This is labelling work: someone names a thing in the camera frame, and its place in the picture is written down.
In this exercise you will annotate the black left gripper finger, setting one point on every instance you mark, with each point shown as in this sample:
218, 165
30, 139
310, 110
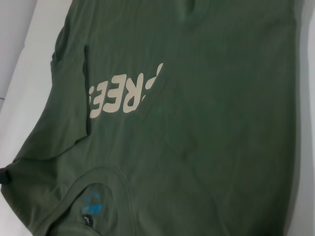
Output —
4, 175

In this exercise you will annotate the dark green FREE t-shirt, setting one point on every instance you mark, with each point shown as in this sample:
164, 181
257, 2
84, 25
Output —
197, 123

